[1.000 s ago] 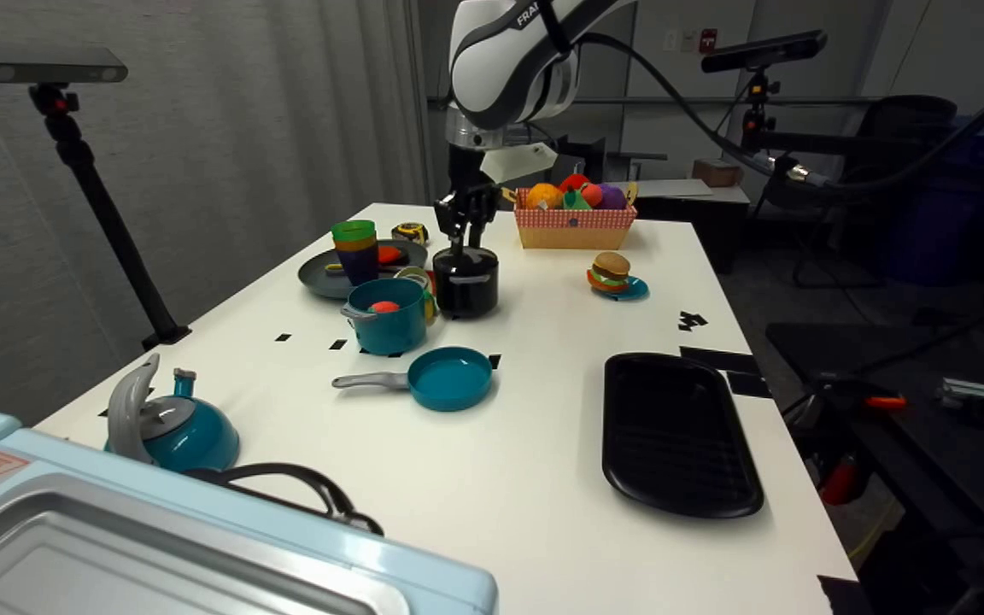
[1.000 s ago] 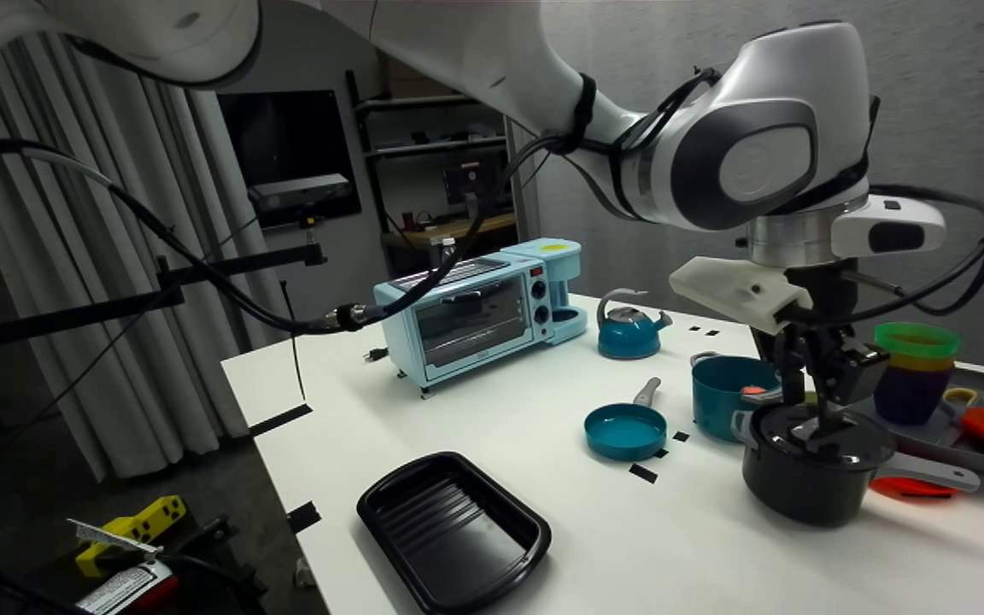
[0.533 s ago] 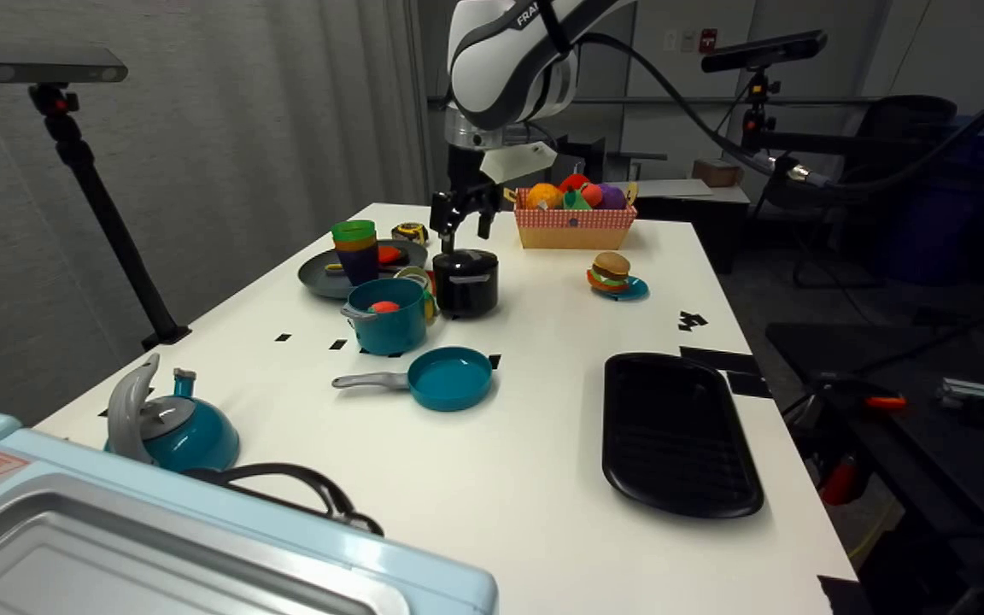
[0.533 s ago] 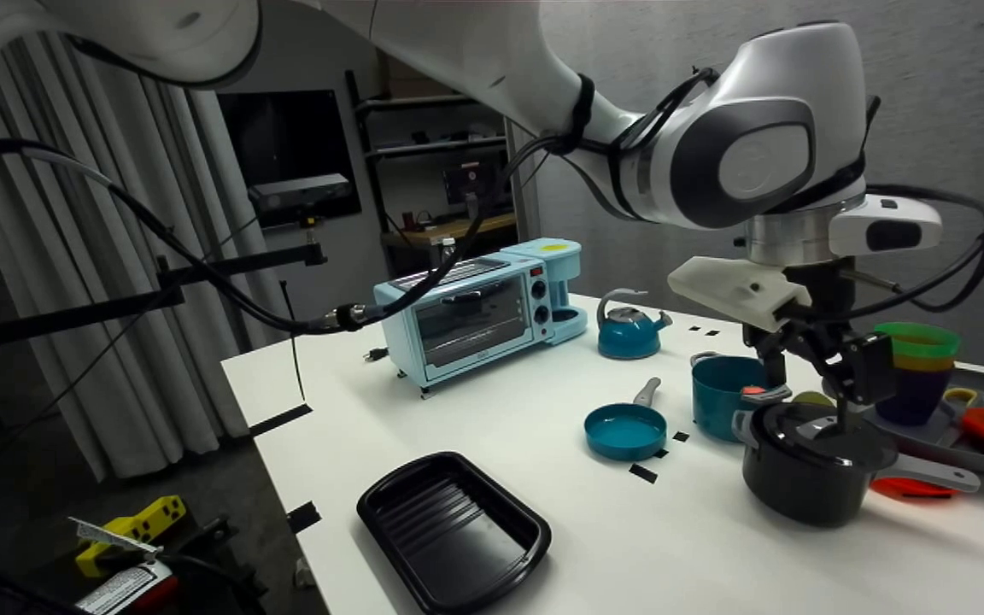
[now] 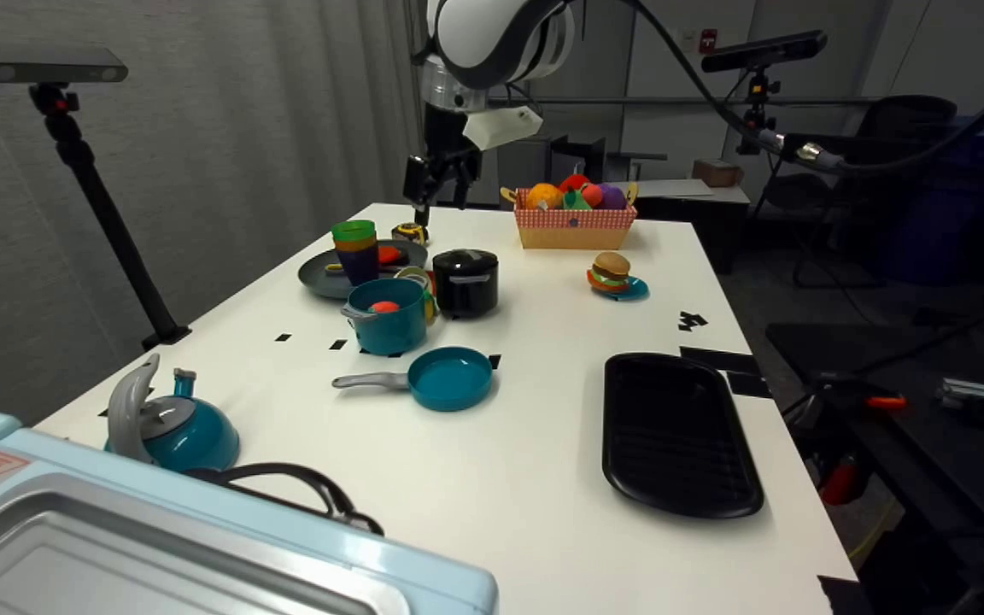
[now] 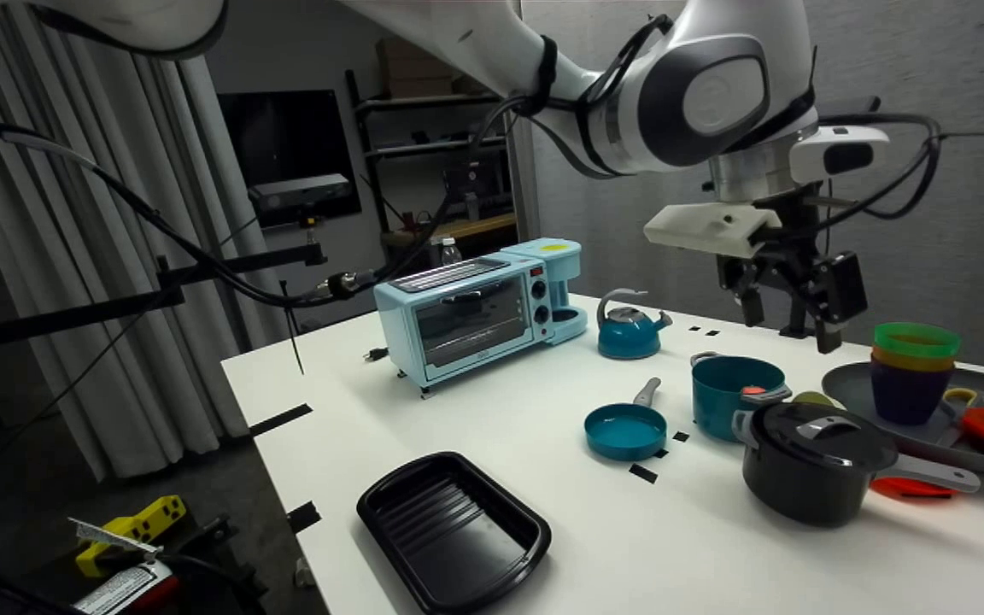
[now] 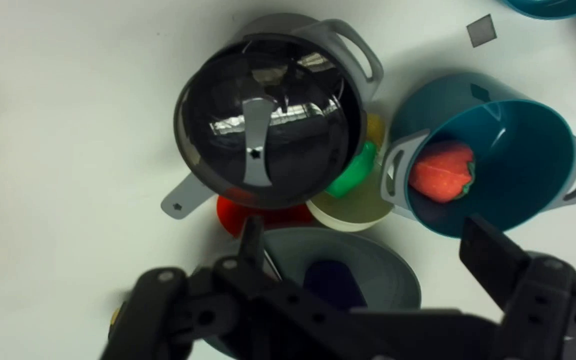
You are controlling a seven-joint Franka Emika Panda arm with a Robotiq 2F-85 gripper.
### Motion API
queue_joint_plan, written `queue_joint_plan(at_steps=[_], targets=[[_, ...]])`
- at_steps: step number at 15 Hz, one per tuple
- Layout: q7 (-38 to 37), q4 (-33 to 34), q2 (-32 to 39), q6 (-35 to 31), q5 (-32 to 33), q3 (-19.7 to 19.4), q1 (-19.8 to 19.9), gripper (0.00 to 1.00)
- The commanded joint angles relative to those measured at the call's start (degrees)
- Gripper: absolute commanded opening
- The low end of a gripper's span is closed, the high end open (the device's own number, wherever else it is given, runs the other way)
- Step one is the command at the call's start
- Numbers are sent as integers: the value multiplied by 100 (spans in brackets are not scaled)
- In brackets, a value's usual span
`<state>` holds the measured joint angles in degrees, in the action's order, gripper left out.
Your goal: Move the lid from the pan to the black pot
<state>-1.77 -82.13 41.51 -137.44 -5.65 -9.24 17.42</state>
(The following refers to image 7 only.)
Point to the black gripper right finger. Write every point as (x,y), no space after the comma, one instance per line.
(555,312)

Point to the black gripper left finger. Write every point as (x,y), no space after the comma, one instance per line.
(234,312)

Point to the teal toy pot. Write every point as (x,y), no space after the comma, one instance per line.
(534,152)

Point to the red flat toy piece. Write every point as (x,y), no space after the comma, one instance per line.
(234,217)

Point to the purple toy cup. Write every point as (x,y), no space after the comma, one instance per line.
(331,282)

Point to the grey round plate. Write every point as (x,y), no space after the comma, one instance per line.
(380,272)

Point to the cream toy disc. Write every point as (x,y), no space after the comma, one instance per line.
(359,213)

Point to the red toy vegetable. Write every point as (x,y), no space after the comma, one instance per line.
(441,172)

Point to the green toy vegetable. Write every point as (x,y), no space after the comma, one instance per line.
(354,172)

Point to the black tape piece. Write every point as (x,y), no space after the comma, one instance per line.
(481,31)

